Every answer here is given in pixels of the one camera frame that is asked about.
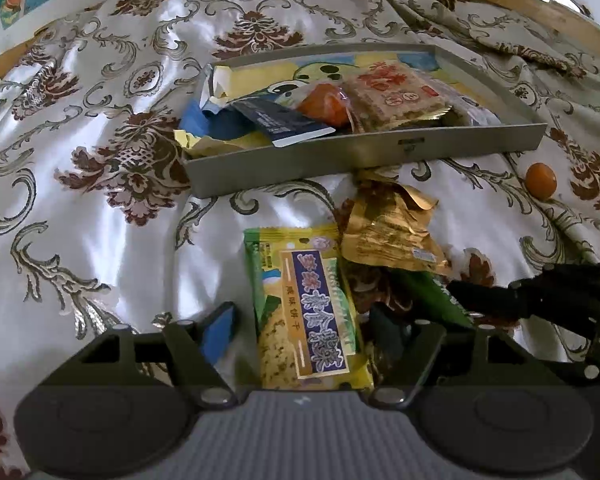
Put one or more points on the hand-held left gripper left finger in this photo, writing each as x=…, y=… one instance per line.
x=220, y=330

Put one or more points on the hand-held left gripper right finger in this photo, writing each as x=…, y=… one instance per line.
x=387, y=332

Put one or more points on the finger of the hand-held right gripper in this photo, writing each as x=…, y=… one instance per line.
x=485, y=297

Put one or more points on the green snack packet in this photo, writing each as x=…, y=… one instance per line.
x=430, y=295

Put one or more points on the yellow green cracker packet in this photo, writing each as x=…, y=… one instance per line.
x=305, y=310

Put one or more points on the grey tray with cartoon lining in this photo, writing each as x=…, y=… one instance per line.
x=330, y=160

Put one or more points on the gold foil snack packet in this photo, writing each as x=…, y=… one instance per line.
x=390, y=230

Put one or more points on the small orange tangerine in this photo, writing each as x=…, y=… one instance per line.
x=541, y=180

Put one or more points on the dark blue snack packet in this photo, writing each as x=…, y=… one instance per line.
x=280, y=120

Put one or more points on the beige rice cracker packet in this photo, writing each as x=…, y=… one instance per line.
x=395, y=92

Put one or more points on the orange jelly snack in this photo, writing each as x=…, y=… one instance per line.
x=322, y=102

